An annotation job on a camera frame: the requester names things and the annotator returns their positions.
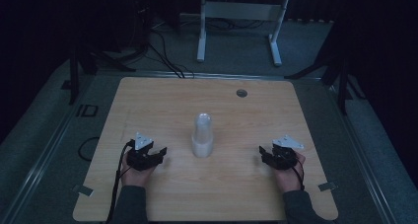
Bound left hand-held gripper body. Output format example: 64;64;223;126
126;131;160;172

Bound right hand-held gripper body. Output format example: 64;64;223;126
268;134;306;171

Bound person's left hand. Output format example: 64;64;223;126
120;151;158;188

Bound person's right hand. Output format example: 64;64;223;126
273;151;307;194

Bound grey tape strip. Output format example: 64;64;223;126
317;181;339;192
72;184;95;197

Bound black tripod stand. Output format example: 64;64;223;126
283;52;367;117
60;45;138;107

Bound dark equipment rack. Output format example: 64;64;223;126
107;0;156;54

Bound white metal stand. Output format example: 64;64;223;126
195;0;293;68

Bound right hand-held gripper cable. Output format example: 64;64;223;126
291;154;306;190

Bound hand-held gripper cable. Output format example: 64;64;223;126
105;140;136;224
291;154;306;190

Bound left hand-held gripper cable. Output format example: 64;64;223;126
105;140;136;224

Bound black cable loop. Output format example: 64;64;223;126
77;136;101;163

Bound black floor cables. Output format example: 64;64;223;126
144;28;195;79

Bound metal floor rail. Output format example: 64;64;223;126
97;70;324;82

